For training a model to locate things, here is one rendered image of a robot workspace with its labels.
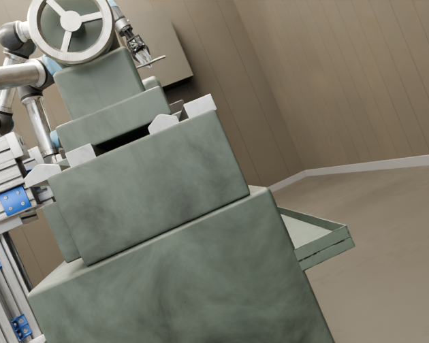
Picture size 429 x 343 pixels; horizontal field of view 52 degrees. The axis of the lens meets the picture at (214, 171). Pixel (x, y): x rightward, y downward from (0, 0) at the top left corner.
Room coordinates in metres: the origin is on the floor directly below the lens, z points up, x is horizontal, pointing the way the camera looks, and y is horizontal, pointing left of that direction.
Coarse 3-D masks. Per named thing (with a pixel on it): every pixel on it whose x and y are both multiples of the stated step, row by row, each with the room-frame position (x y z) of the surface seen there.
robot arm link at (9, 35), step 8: (8, 24) 2.02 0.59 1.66; (16, 24) 2.01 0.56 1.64; (24, 24) 2.02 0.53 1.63; (0, 32) 2.04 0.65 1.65; (8, 32) 2.02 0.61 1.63; (16, 32) 2.01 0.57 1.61; (24, 32) 2.02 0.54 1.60; (0, 40) 2.06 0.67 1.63; (8, 40) 2.04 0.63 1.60; (16, 40) 2.04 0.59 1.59; (24, 40) 2.05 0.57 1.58; (8, 48) 2.10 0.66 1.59; (16, 48) 2.11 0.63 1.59
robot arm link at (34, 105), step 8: (24, 88) 1.92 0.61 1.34; (32, 88) 1.92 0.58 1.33; (24, 96) 1.92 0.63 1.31; (32, 96) 2.02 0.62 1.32; (40, 96) 1.95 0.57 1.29; (24, 104) 1.95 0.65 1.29; (32, 104) 1.93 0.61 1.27; (40, 104) 1.94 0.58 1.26; (32, 112) 1.92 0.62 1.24; (40, 112) 1.93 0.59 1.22; (32, 120) 1.92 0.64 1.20; (40, 120) 1.92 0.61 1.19; (48, 120) 1.95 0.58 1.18; (40, 128) 1.91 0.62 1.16; (48, 128) 1.93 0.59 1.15; (40, 136) 1.91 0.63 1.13; (48, 136) 1.92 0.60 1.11; (40, 144) 1.91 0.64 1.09; (48, 144) 1.91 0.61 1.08; (48, 152) 1.90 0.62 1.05; (56, 152) 1.92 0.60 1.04; (48, 160) 1.90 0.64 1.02
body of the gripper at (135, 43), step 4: (124, 28) 2.10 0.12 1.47; (128, 28) 2.10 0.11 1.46; (132, 28) 2.15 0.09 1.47; (120, 32) 2.13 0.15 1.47; (124, 32) 2.10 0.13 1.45; (128, 32) 2.10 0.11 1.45; (132, 32) 2.12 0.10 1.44; (128, 36) 2.12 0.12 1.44; (132, 36) 2.13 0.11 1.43; (136, 36) 2.12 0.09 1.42; (128, 40) 2.10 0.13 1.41; (132, 40) 2.11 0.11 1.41; (136, 40) 2.11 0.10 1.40; (140, 40) 2.12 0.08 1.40; (128, 44) 2.10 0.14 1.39; (132, 44) 2.11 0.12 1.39; (136, 44) 2.12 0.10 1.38; (140, 44) 2.11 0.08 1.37; (144, 44) 2.13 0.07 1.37; (128, 48) 2.16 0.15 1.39; (132, 48) 2.15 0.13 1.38; (136, 48) 2.12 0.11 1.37; (140, 48) 2.16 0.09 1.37; (136, 52) 2.16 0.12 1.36
